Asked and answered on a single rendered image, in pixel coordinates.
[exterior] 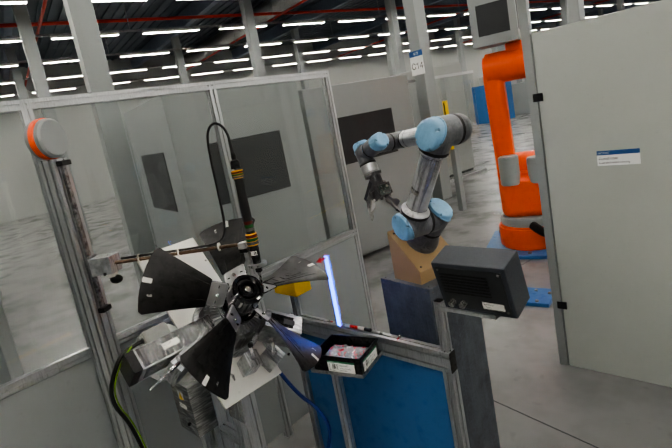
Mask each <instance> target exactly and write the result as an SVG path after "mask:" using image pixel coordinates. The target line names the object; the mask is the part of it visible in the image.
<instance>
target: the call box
mask: <svg viewBox="0 0 672 448"><path fill-rule="evenodd" d="M309 290H311V284H310V281H305V282H298V283H292V284H286V285H281V286H277V288H275V293H278V294H283V295H288V296H293V297H298V296H299V295H301V294H303V293H305V292H307V291H309Z"/></svg>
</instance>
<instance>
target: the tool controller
mask: <svg viewBox="0 0 672 448"><path fill-rule="evenodd" d="M431 265H432V268H433V271H434V274H435V277H436V279H437V282H438V285H439V288H440V291H441V294H442V297H443V300H444V302H445V305H446V307H450V308H456V309H462V310H468V311H474V312H480V313H486V314H492V315H498V316H504V317H510V318H516V319H517V318H519V316H520V314H521V312H522V311H523V309H524V307H525V305H526V304H527V302H528V300H529V299H530V296H529V292H528V288H527V285H526V281H525V277H524V274H523V270H522V266H521V263H520V259H519V255H518V252H517V250H514V249H498V248H482V247H467V246H451V245H446V246H444V247H443V249H442V250H441V251H440V252H439V253H438V255H437V256H436V257H435V258H434V259H433V261H432V262H431Z"/></svg>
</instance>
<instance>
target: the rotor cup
mask: <svg viewBox="0 0 672 448"><path fill-rule="evenodd" d="M247 286H249V287H250V288H251V291H250V292H247V291H246V290H245V288H246V287H247ZM230 287H231V289H230V288H229V289H230V291H229V289H228V290H227V294H226V298H225V301H224V305H223V307H219V309H220V312H221V314H222V315H223V316H224V317H225V316H226V314H227V312H228V310H229V307H230V305H231V304H232V305H234V307H235V309H236V310H237V312H238V314H239V316H240V317H241V323H240V324H243V323H247V322H249V321H250V320H252V319H253V317H254V316H255V315H256V312H255V311H253V310H254V309H256V308H258V303H259V302H260V300H261V299H262V298H263V295H264V287H263V285H262V283H261V282H260V280H258V279H257V278H256V277H254V276H252V275H240V276H238V277H237V278H235V279H234V281H233V282H232V284H231V286H230ZM240 303H243V304H242V306H241V307H240V308H239V305H240Z"/></svg>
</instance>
